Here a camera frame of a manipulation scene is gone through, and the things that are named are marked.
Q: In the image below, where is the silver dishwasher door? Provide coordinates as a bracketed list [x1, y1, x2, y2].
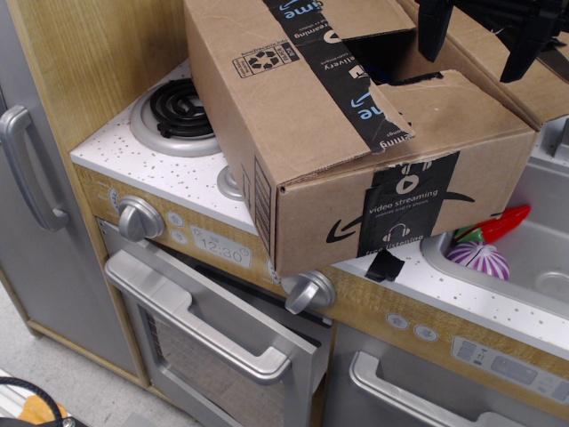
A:
[323, 324, 568, 426]

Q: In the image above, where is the small silver stove burner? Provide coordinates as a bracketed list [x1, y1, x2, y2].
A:
[217, 165, 244, 201]

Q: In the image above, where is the right silver oven knob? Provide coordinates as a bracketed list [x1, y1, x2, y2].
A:
[281, 270, 336, 314]

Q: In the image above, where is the grey fridge door handle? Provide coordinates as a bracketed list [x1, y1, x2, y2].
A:
[1, 105, 69, 232]

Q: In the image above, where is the red toy chili pepper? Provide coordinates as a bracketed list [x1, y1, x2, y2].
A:
[453, 205, 532, 244]

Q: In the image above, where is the large brown cardboard box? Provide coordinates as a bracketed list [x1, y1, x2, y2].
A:
[184, 1, 568, 277]

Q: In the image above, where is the silver oven door handle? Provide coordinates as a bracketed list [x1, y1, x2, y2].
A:
[105, 250, 292, 385]

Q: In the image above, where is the purple striped toy onion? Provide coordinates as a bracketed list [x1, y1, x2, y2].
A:
[446, 241, 510, 280]

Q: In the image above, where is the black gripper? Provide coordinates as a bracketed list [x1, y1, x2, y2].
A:
[418, 0, 568, 83]

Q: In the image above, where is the orange cloth piece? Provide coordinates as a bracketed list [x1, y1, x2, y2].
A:
[18, 395, 55, 425]

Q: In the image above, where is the silver oven knob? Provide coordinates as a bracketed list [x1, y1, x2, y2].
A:
[281, 270, 336, 314]
[118, 195, 165, 242]

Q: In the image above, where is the silver dishwasher handle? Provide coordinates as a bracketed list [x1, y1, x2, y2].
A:
[349, 351, 521, 427]

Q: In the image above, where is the black cable loop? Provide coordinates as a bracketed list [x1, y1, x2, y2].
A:
[0, 376, 63, 427]

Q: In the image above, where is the silver toy oven door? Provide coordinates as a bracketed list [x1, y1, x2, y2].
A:
[99, 221, 333, 426]

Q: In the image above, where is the silver toy sink basin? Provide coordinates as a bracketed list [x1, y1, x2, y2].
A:
[421, 117, 568, 318]

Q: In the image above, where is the left silver oven knob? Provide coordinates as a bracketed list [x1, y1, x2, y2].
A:
[118, 195, 165, 242]

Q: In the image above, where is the grey toy fridge door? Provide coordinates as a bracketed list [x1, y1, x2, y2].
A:
[1, 2, 140, 378]

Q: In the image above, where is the black coil stove burner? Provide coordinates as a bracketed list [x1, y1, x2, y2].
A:
[130, 78, 220, 157]

